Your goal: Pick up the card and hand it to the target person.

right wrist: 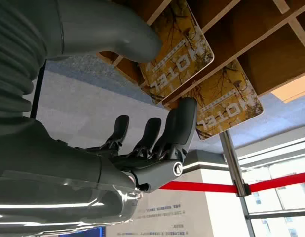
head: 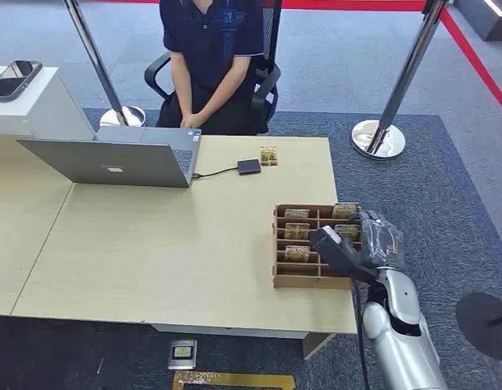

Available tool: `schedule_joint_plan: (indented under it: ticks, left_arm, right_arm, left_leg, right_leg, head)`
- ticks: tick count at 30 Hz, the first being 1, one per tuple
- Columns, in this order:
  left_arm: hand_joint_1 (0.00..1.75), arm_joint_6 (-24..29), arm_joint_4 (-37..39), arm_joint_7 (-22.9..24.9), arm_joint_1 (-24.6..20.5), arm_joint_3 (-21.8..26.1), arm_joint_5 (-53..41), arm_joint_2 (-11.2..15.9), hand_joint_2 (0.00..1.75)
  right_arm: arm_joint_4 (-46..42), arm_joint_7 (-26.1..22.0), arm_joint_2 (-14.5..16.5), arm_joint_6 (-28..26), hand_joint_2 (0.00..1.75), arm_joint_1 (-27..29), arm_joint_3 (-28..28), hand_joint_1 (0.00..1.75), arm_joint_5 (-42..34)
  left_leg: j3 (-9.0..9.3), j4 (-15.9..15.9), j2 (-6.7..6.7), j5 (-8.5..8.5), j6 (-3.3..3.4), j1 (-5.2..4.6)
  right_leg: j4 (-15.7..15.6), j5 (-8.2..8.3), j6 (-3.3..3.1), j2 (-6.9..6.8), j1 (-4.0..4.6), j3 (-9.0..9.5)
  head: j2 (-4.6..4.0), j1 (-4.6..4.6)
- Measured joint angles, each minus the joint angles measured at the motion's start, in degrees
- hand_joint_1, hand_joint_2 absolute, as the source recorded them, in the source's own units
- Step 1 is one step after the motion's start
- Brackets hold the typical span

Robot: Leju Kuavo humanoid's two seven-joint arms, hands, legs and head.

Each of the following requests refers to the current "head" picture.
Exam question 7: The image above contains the metal floor socket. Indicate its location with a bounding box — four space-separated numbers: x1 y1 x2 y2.
167 339 199 372

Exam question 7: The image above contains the wooden card organizer box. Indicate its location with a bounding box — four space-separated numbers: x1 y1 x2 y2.
272 201 364 291

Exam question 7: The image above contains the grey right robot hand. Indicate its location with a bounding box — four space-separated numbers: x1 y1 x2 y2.
349 210 407 271

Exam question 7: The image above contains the small black card reader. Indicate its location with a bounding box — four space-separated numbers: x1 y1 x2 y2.
236 158 263 177

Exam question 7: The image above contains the dark display platform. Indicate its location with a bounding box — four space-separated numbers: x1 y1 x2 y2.
454 0 502 43

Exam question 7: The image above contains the black laptop cable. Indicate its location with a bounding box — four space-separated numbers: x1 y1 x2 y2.
192 166 239 180

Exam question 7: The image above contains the chrome stanchion post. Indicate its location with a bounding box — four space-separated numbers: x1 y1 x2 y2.
63 0 147 128
350 0 450 161

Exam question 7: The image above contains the grey open laptop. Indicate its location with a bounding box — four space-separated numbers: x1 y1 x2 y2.
15 125 203 190

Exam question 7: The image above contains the white cabinet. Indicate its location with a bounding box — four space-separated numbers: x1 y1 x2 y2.
0 65 97 143

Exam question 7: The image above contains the red barrier belt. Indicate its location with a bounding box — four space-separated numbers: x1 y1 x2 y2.
92 0 427 13
438 6 502 119

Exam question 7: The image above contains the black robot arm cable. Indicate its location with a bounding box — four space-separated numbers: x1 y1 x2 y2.
350 279 371 390

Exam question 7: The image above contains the person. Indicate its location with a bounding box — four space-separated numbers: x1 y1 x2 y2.
156 0 273 137

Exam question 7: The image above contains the black smartphone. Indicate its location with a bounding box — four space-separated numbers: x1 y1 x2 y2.
0 58 44 103

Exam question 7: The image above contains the black round floor base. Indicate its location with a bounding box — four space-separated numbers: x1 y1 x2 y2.
455 291 502 362

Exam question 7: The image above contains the gold floor tape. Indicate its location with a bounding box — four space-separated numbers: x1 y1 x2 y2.
172 370 297 390

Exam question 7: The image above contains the black mesh office chair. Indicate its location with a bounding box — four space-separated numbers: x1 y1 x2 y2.
144 0 284 137

